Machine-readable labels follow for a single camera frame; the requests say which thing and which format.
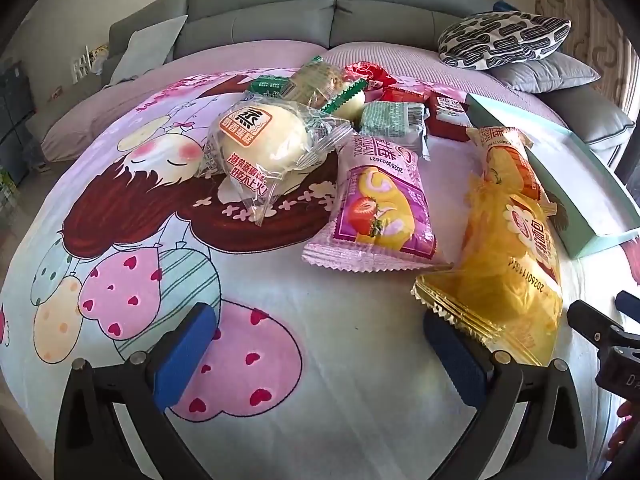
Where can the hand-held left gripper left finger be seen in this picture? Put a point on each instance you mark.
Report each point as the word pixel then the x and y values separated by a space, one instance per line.
pixel 185 355

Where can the light grey cushion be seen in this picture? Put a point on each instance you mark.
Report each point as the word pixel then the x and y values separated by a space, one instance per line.
pixel 145 47

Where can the patterned beige curtain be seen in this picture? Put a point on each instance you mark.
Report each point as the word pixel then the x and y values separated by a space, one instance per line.
pixel 575 0

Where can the yellow cake packet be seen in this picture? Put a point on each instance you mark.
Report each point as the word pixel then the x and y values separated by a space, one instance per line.
pixel 500 280

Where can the clear steamed cake packet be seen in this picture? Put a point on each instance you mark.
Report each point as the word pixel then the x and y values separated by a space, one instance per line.
pixel 265 145

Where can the red foil candy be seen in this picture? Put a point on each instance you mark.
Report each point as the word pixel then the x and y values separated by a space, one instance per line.
pixel 365 74

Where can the pink textured sofa cover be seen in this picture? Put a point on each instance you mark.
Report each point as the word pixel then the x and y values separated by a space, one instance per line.
pixel 400 60

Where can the blue cloth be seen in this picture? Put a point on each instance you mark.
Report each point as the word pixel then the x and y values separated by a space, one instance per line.
pixel 505 6

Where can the clear cracker packet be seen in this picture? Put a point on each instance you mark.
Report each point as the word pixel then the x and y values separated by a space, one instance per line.
pixel 315 80

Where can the long red packet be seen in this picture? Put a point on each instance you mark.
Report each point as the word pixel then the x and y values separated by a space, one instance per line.
pixel 402 94

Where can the red biscuit packet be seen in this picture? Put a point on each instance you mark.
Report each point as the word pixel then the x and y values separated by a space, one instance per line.
pixel 450 117

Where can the green patterned snack packet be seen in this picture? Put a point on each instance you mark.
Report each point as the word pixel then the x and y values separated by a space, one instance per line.
pixel 392 120

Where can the small green packet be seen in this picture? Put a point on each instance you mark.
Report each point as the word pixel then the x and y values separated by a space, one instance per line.
pixel 267 85

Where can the person's right hand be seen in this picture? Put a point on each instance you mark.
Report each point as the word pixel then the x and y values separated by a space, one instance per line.
pixel 625 430

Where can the orange striped cake packet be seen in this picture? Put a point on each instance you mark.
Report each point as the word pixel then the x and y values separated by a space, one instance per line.
pixel 510 160

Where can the black and white patterned pillow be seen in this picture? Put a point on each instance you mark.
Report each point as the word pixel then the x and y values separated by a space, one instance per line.
pixel 505 37

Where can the printed blanket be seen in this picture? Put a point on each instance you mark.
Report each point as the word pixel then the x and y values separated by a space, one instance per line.
pixel 325 360

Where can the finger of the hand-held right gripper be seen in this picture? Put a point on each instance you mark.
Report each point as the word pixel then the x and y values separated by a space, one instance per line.
pixel 630 302
pixel 595 322

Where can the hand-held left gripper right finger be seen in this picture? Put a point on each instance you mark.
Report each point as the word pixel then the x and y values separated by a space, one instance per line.
pixel 452 355

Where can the white small rack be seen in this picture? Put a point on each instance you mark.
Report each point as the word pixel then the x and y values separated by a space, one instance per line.
pixel 87 62

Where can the teal shallow box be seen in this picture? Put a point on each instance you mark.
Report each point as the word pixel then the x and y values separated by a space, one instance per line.
pixel 565 170

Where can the dark storage drawers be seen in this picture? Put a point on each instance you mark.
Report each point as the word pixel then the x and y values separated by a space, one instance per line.
pixel 15 120

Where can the pink swiss roll packet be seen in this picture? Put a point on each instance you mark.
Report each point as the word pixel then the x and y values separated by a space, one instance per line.
pixel 380 200

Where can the grey sofa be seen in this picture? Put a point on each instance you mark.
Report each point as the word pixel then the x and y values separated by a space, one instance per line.
pixel 260 10

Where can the grey pillow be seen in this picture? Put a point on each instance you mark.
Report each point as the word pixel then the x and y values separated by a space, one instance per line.
pixel 545 75

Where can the green-edged clear packet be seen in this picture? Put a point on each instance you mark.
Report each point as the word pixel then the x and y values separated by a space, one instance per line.
pixel 347 100

